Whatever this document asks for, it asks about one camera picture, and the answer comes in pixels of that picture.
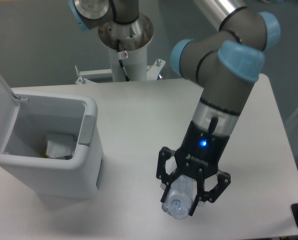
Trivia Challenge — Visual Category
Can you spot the yellow trash in can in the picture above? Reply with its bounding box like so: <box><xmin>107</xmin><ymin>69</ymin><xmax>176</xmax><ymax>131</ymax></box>
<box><xmin>42</xmin><ymin>149</ymin><xmax>49</xmax><ymax>159</ymax></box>

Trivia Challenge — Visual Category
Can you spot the clear crushed plastic bottle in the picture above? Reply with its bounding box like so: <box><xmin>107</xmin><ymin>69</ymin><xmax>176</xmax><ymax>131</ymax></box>
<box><xmin>161</xmin><ymin>175</ymin><xmax>194</xmax><ymax>220</ymax></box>

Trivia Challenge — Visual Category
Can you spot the white trash can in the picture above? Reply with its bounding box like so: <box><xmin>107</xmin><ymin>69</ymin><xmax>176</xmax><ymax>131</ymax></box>
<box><xmin>0</xmin><ymin>90</ymin><xmax>103</xmax><ymax>199</ymax></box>

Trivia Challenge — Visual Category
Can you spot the clear plastic wrapper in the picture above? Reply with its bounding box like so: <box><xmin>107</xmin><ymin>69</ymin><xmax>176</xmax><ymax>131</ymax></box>
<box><xmin>46</xmin><ymin>133</ymin><xmax>76</xmax><ymax>160</ymax></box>

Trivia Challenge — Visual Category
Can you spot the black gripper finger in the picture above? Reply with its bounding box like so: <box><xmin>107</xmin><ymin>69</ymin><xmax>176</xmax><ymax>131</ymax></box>
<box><xmin>156</xmin><ymin>147</ymin><xmax>180</xmax><ymax>203</ymax></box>
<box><xmin>188</xmin><ymin>169</ymin><xmax>231</xmax><ymax>216</ymax></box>

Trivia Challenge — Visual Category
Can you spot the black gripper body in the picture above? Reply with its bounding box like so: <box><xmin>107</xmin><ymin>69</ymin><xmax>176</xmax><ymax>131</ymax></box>
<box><xmin>175</xmin><ymin>116</ymin><xmax>229</xmax><ymax>180</ymax></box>

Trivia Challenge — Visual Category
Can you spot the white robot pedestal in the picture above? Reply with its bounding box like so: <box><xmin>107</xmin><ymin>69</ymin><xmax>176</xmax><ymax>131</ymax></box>
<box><xmin>75</xmin><ymin>13</ymin><xmax>166</xmax><ymax>84</ymax></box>

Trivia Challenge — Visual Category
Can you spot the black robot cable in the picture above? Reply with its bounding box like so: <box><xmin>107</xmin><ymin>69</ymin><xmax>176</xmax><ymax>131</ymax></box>
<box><xmin>115</xmin><ymin>38</ymin><xmax>132</xmax><ymax>83</ymax></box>

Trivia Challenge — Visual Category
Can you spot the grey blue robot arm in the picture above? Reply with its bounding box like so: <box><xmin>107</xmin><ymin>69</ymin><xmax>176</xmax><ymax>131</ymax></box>
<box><xmin>69</xmin><ymin>0</ymin><xmax>281</xmax><ymax>219</ymax></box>

